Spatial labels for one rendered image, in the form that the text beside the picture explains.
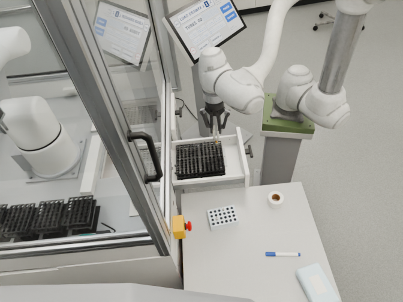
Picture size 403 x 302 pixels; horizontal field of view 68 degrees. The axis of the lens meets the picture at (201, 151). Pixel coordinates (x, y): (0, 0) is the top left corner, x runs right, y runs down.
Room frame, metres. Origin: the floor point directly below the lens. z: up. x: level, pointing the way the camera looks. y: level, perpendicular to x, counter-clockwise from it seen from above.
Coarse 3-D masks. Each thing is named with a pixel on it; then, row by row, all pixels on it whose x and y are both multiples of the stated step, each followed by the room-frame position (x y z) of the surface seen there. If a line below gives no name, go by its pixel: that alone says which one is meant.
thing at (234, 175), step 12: (180, 144) 1.00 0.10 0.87; (228, 144) 0.99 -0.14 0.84; (228, 156) 0.91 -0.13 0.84; (228, 168) 0.84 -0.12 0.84; (240, 168) 0.83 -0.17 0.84; (180, 180) 0.77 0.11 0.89; (192, 180) 0.76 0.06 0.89; (204, 180) 0.75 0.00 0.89; (216, 180) 0.75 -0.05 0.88; (228, 180) 0.75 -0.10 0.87; (240, 180) 0.75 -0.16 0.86
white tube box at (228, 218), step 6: (210, 210) 0.65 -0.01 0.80; (216, 210) 0.65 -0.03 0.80; (228, 210) 0.64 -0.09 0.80; (234, 210) 0.64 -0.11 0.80; (210, 216) 0.63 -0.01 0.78; (222, 216) 0.62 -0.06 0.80; (228, 216) 0.62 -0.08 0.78; (234, 216) 0.62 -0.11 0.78; (210, 222) 0.60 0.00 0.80; (216, 222) 0.60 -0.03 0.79; (222, 222) 0.60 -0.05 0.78; (228, 222) 0.59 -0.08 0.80; (234, 222) 0.58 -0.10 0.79; (216, 228) 0.58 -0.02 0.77
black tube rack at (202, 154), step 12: (192, 144) 0.97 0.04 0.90; (204, 144) 0.95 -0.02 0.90; (216, 144) 0.95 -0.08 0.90; (180, 156) 0.90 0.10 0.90; (192, 156) 0.91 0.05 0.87; (204, 156) 0.88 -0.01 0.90; (216, 156) 0.87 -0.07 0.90; (180, 168) 0.83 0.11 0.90; (192, 168) 0.82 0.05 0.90; (204, 168) 0.81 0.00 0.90; (216, 168) 0.80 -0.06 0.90
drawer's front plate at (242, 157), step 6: (240, 132) 0.98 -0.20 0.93; (240, 138) 0.94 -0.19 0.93; (240, 144) 0.90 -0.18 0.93; (240, 150) 0.87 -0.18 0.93; (240, 156) 0.86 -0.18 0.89; (240, 162) 0.86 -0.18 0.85; (246, 162) 0.79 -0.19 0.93; (246, 168) 0.76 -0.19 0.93; (246, 174) 0.73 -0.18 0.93; (246, 180) 0.73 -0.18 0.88; (246, 186) 0.73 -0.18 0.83
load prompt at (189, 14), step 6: (204, 0) 1.87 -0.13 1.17; (210, 0) 1.89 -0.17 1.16; (198, 6) 1.82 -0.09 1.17; (204, 6) 1.84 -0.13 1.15; (210, 6) 1.86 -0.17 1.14; (186, 12) 1.76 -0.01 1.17; (192, 12) 1.78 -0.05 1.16; (198, 12) 1.79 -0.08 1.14; (180, 18) 1.71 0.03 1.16; (186, 18) 1.73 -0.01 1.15
